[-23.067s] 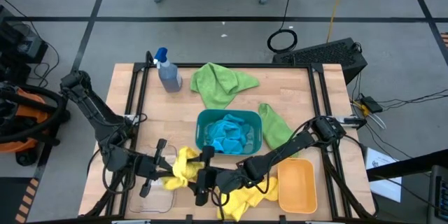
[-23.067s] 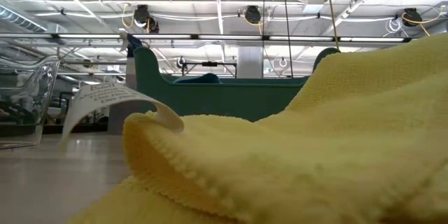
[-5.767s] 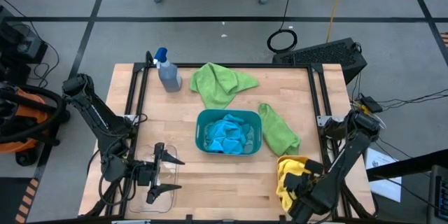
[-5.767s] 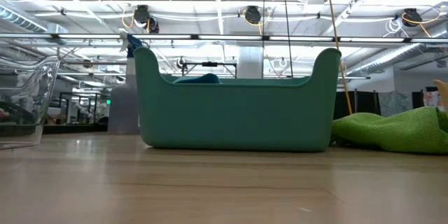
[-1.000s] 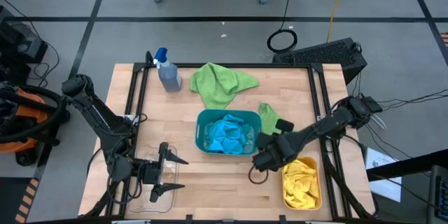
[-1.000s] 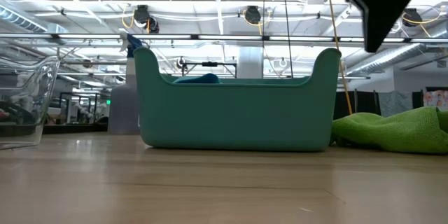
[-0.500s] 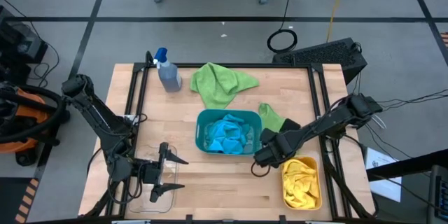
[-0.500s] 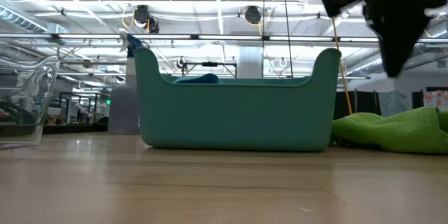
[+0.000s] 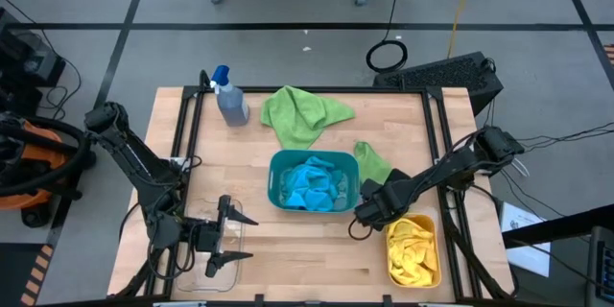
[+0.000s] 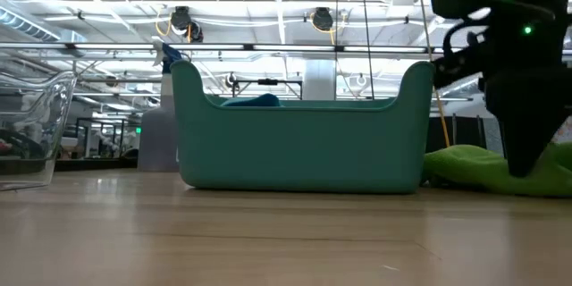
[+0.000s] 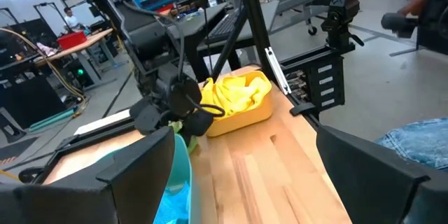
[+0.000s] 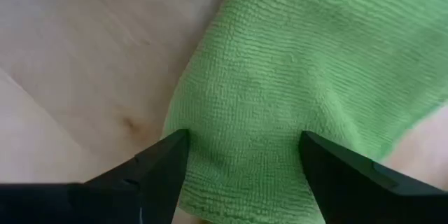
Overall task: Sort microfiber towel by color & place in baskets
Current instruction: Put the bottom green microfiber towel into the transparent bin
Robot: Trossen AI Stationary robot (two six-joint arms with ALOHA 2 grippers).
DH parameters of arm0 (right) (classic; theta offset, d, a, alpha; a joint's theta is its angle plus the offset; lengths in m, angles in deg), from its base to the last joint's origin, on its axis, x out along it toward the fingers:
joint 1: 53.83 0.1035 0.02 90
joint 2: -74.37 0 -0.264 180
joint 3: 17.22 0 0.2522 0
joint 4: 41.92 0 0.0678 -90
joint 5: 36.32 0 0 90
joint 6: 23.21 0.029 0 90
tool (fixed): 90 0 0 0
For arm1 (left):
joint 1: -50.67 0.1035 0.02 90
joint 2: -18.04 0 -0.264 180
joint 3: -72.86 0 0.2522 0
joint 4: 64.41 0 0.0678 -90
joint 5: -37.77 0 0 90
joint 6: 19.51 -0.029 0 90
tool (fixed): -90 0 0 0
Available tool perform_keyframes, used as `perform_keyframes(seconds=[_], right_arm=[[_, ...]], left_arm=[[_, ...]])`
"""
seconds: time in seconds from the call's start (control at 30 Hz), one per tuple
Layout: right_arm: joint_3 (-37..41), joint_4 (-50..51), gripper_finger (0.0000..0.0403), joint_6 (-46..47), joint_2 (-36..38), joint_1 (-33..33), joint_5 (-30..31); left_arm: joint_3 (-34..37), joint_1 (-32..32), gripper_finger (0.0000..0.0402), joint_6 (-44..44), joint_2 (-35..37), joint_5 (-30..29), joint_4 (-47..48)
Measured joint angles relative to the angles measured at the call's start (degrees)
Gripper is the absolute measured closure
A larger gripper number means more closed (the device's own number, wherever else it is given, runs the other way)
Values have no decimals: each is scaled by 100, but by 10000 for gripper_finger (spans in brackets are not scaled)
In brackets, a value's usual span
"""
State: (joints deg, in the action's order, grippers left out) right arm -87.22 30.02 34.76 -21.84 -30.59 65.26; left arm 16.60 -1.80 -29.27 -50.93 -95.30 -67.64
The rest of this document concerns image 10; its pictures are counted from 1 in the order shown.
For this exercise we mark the white column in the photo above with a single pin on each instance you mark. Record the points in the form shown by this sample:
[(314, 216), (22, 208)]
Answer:
[(319, 80)]

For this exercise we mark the small green microfiber towel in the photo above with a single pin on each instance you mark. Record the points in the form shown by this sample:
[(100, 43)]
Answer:
[(469, 165)]

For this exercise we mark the clear plastic basket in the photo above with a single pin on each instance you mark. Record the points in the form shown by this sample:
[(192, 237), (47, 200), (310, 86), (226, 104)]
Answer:
[(44, 152)]

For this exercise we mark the distant black workstation frame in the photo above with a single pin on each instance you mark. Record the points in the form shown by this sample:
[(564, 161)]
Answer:
[(107, 120)]

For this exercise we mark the blue microfiber towel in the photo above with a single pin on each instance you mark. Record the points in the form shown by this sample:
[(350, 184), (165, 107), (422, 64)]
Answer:
[(254, 101)]

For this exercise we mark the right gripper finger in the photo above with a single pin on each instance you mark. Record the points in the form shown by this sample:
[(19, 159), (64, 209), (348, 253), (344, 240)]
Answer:
[(525, 152)]

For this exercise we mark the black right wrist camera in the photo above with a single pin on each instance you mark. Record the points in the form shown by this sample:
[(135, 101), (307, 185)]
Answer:
[(456, 69)]

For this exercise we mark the teal plastic basket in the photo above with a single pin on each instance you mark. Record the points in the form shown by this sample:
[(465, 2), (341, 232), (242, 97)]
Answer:
[(304, 152)]

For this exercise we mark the grey spray bottle blue head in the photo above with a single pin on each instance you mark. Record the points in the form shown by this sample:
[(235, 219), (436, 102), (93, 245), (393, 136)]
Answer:
[(156, 143)]

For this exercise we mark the distant black desk frame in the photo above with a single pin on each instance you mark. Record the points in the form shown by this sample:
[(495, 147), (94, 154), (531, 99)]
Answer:
[(267, 81)]

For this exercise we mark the long ceiling light rail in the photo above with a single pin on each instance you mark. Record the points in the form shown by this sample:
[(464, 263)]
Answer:
[(268, 47)]

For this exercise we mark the black partition panel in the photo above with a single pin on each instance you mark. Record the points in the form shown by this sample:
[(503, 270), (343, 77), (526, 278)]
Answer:
[(465, 134)]

